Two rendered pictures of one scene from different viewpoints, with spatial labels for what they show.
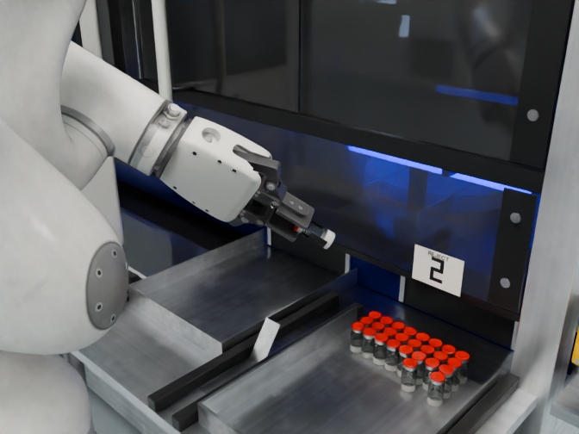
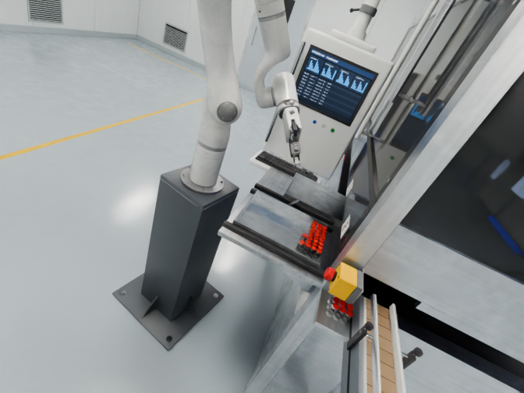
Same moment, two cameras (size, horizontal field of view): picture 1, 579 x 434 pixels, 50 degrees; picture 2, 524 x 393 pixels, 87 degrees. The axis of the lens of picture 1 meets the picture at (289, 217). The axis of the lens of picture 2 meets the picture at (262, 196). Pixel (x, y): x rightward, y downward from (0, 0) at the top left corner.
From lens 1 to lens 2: 0.73 m
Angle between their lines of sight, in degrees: 47
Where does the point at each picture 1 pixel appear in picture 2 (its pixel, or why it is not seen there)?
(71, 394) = (217, 136)
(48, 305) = (211, 102)
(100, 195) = (331, 158)
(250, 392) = (273, 205)
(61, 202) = (228, 87)
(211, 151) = (287, 115)
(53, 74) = (262, 70)
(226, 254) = (333, 194)
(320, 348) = (304, 221)
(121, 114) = (280, 94)
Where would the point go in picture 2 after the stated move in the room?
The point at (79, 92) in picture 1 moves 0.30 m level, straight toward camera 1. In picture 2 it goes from (277, 85) to (212, 75)
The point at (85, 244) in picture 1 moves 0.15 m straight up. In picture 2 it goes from (226, 98) to (238, 51)
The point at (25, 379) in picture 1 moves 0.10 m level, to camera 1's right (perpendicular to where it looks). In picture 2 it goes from (215, 127) to (223, 139)
